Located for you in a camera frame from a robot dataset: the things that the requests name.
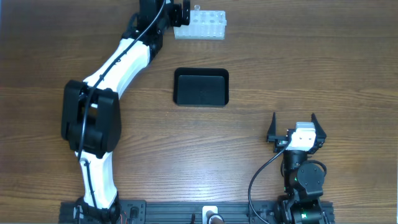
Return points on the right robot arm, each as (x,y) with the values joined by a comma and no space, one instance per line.
(308,177)

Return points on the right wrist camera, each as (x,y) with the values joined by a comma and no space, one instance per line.
(303,137)

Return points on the clear test tube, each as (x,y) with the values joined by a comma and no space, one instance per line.
(196,7)

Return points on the mounting rail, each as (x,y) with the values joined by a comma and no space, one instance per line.
(174,213)

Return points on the black tray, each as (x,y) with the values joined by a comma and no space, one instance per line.
(200,88)

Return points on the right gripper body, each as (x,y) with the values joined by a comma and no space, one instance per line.
(278,140)

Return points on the white test tube rack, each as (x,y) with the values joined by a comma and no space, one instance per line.
(205,29)

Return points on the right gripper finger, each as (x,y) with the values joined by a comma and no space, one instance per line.
(319,132)
(272,127)

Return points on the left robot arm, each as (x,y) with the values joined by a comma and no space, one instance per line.
(133,65)

